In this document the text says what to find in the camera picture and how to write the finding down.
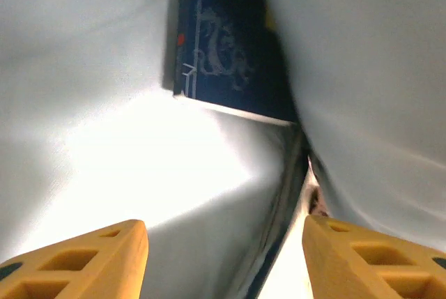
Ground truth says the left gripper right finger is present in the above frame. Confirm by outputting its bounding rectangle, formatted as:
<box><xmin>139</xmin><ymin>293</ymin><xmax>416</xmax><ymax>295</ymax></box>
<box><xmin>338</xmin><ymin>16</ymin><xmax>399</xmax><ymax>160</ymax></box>
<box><xmin>302</xmin><ymin>215</ymin><xmax>446</xmax><ymax>299</ymax></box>

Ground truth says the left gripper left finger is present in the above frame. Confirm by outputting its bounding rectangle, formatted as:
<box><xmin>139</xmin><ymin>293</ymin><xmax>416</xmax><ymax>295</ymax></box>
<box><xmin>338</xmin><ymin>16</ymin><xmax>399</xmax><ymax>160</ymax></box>
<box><xmin>0</xmin><ymin>219</ymin><xmax>150</xmax><ymax>299</ymax></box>

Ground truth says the navy blue backpack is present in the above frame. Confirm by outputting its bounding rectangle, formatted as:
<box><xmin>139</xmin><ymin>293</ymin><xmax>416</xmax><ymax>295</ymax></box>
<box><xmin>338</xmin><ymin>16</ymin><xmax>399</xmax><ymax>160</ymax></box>
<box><xmin>0</xmin><ymin>0</ymin><xmax>446</xmax><ymax>299</ymax></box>

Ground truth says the blue dragon book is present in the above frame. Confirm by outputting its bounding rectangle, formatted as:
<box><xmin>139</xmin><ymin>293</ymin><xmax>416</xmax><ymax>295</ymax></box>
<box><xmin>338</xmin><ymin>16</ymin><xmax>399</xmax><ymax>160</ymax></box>
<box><xmin>162</xmin><ymin>0</ymin><xmax>300</xmax><ymax>126</ymax></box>

